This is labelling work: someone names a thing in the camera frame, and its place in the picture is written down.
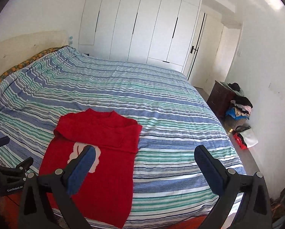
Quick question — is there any white wardrobe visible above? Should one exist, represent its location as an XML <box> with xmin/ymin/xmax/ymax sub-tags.
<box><xmin>78</xmin><ymin>0</ymin><xmax>203</xmax><ymax>73</ymax></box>

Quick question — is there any dark patterned cloth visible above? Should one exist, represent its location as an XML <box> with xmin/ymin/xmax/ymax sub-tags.
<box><xmin>271</xmin><ymin>181</ymin><xmax>285</xmax><ymax>229</ymax></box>

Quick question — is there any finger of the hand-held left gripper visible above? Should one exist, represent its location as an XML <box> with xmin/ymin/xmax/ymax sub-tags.
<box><xmin>0</xmin><ymin>157</ymin><xmax>34</xmax><ymax>175</ymax></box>
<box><xmin>0</xmin><ymin>135</ymin><xmax>10</xmax><ymax>149</ymax></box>

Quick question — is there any pile of clothes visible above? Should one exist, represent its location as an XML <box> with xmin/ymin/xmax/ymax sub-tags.
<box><xmin>225</xmin><ymin>82</ymin><xmax>254</xmax><ymax>120</ymax></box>

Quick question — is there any white bag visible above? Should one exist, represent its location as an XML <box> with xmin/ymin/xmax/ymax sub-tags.
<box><xmin>239</xmin><ymin>127</ymin><xmax>259</xmax><ymax>148</ymax></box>

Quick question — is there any blue green striped duvet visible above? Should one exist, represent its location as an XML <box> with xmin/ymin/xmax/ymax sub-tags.
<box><xmin>0</xmin><ymin>46</ymin><xmax>246</xmax><ymax>225</ymax></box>

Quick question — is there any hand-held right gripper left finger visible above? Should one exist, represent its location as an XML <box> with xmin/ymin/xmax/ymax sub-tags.
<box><xmin>18</xmin><ymin>145</ymin><xmax>96</xmax><ymax>229</ymax></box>

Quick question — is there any red bag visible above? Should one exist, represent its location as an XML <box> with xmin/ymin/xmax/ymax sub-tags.
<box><xmin>233</xmin><ymin>132</ymin><xmax>248</xmax><ymax>150</ymax></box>

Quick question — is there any white door with black handle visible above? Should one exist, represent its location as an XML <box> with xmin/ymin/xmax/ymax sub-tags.
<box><xmin>187</xmin><ymin>12</ymin><xmax>208</xmax><ymax>81</ymax></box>

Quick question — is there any red sweater with white rabbit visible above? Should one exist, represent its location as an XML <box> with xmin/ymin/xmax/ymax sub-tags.
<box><xmin>39</xmin><ymin>108</ymin><xmax>143</xmax><ymax>229</ymax></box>

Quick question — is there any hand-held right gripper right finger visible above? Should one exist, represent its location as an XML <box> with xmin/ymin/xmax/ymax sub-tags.
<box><xmin>194</xmin><ymin>145</ymin><xmax>273</xmax><ymax>229</ymax></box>

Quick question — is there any beige bed headboard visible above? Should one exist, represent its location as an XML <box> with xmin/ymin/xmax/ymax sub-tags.
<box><xmin>0</xmin><ymin>30</ymin><xmax>70</xmax><ymax>77</ymax></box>

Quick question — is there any dark wooden nightstand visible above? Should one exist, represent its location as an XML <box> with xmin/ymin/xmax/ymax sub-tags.
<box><xmin>207</xmin><ymin>81</ymin><xmax>236</xmax><ymax>119</ymax></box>

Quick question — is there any yellow patterned bed sheet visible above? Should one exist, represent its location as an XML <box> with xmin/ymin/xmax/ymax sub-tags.
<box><xmin>0</xmin><ymin>45</ymin><xmax>71</xmax><ymax>93</ymax></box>

